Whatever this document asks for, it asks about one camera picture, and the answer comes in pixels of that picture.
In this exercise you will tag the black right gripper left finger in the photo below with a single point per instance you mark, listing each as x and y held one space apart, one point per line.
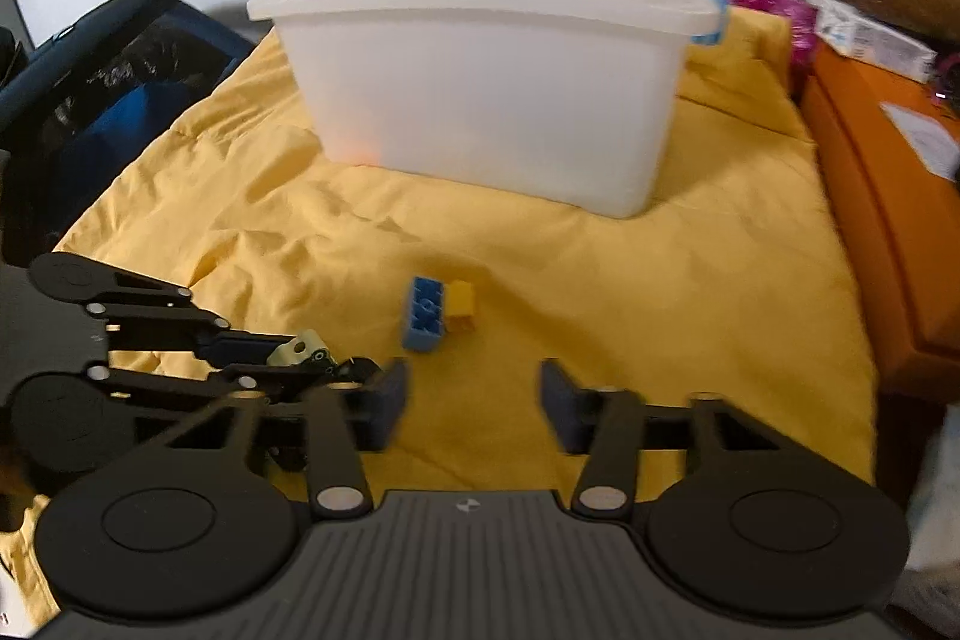
341 425

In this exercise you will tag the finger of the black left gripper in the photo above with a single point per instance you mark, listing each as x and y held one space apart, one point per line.
64 416
139 306

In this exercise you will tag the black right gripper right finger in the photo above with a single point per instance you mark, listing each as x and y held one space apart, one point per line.
607 427

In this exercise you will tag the blue toy brick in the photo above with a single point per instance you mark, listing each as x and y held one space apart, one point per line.
423 319

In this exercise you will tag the small yellow toy block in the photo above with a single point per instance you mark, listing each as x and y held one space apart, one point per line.
459 307

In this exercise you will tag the yellow cloth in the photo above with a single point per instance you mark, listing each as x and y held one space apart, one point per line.
733 281

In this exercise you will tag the white plastic bin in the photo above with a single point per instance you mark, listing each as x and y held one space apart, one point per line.
569 100

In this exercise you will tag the orange cardboard box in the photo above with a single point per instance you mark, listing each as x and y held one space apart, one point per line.
899 221

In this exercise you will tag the pink plastic wrap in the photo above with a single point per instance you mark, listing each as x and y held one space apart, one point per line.
802 18

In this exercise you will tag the small white carton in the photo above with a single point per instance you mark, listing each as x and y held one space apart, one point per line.
854 35

